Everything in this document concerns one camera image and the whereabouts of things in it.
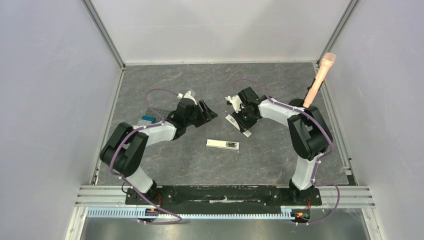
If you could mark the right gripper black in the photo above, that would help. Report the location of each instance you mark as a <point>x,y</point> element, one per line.
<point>247,116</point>

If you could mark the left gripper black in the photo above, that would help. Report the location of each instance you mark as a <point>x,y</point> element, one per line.
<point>207,115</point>

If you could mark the white remote control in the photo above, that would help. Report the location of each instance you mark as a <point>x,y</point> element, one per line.
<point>221,144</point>

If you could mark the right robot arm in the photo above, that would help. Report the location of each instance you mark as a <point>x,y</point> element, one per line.
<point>309,133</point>

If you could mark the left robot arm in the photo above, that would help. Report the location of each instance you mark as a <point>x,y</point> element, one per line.
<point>125,148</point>

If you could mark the grey lego baseplate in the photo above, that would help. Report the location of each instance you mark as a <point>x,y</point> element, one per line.
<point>157,113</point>

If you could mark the black microphone stand base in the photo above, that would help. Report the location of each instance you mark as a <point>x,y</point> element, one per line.
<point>297,102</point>

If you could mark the blue lego brick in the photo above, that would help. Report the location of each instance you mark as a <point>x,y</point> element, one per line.
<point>148,118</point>

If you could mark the light grey lego brick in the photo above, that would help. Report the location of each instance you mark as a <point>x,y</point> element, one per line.
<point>143,122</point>

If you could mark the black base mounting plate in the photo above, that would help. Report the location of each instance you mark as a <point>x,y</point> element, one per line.
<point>230,199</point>

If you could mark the pink toy microphone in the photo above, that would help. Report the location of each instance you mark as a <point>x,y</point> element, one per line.
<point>325,65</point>

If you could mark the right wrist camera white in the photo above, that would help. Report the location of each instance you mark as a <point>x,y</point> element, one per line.
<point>235,102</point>

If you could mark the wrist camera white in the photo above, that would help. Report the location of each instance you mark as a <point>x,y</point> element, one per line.
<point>235,102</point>
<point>188,95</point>

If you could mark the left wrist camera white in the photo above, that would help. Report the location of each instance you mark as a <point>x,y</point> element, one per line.
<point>188,95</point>

